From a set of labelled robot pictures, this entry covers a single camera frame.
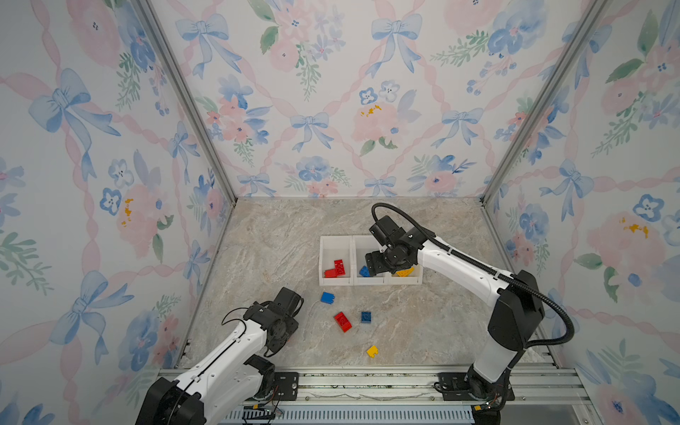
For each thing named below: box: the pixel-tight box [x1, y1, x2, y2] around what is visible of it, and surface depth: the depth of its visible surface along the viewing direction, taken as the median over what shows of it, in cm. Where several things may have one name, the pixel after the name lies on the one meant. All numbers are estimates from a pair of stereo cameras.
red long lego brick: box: [333, 259, 346, 278], surface depth 97 cm
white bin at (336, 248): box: [318, 235, 355, 286], surface depth 97 cm
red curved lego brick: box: [333, 311, 353, 333], surface depth 87 cm
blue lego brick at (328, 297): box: [320, 291, 336, 305], surface depth 93 cm
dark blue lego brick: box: [361, 311, 373, 325], surface depth 87 cm
